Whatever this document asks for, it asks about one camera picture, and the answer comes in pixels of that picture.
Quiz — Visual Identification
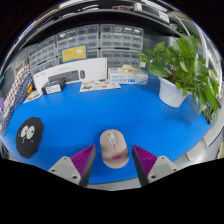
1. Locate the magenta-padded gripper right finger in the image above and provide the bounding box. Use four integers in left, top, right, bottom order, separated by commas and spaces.
132, 144, 181, 187

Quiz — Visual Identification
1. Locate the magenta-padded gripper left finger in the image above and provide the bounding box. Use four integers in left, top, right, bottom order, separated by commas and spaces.
48, 144, 97, 188

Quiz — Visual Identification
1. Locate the beige computer mouse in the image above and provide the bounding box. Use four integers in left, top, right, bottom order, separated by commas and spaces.
99, 128, 130, 169

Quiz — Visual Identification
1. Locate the black round mouse pad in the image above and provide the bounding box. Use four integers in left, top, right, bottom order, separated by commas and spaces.
15, 116, 45, 160

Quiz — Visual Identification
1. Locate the small black box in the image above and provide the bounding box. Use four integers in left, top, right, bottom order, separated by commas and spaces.
41, 77, 67, 96

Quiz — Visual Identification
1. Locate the white dotted fabric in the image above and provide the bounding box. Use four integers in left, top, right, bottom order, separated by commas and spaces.
1, 64, 31, 111

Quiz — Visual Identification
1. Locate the white keyboard box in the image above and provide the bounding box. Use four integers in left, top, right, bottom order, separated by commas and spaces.
32, 57, 109, 91

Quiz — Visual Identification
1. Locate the green potted plant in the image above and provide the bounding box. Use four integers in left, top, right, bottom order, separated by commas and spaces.
136, 34, 221, 124

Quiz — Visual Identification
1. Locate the yellow card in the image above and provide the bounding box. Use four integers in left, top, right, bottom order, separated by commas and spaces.
61, 44, 88, 64

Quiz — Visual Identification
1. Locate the grey plastic drawer cabinet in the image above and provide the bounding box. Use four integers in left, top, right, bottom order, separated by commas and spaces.
99, 23, 144, 69
55, 24, 100, 64
28, 35, 58, 75

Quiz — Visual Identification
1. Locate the dark wall shelf unit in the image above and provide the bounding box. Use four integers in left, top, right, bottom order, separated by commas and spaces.
19, 0, 188, 38

